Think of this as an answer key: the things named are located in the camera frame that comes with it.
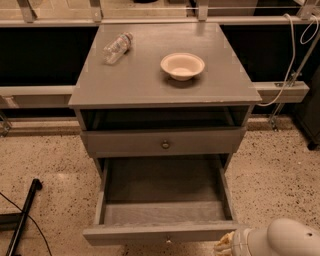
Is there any dark cabinet at right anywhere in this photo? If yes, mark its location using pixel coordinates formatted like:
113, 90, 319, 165
295, 67, 320, 150

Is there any grey wooden nightstand cabinet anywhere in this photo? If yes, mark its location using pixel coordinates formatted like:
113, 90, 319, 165
69, 23, 261, 172

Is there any black floor cable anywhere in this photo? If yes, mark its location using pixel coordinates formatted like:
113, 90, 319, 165
0, 192, 53, 256

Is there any clear plastic water bottle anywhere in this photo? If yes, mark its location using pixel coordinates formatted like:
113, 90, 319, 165
103, 32, 133, 65

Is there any black metal stand leg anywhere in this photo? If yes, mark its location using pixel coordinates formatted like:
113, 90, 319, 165
0, 179, 42, 256

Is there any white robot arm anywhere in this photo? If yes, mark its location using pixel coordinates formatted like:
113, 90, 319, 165
214, 218, 320, 256

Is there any white hanging cable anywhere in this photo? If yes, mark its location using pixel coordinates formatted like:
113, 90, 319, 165
256, 13, 320, 108

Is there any metal railing frame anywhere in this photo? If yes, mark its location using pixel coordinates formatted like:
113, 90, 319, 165
1, 0, 319, 130

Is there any grey upper drawer with knob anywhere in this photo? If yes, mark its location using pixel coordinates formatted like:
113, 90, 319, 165
81, 128, 246, 158

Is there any white paper bowl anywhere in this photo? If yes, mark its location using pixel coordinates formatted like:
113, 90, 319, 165
160, 53, 205, 81

